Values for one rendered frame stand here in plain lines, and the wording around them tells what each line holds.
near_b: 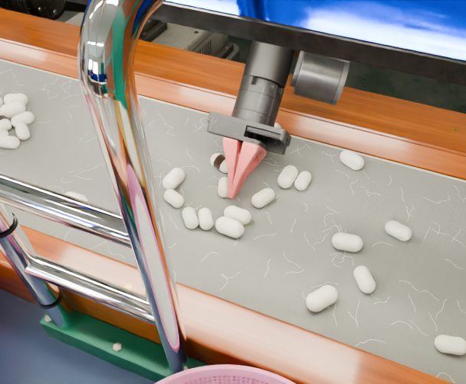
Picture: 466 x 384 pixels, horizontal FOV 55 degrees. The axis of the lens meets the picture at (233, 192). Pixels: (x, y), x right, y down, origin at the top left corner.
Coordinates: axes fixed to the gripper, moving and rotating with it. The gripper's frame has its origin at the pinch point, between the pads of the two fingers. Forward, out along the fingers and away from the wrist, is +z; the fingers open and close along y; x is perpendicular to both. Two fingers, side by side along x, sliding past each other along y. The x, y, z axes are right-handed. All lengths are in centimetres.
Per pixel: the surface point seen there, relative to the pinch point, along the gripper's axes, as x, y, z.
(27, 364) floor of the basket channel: -11.3, -15.5, 25.6
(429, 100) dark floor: 148, 38, -55
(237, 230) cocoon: -3.7, 2.7, 4.2
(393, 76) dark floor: 156, 21, -64
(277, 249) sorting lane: -2.1, 7.9, 5.2
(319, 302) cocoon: -7.7, 14.3, 8.5
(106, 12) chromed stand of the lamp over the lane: -40.7, 2.6, -7.3
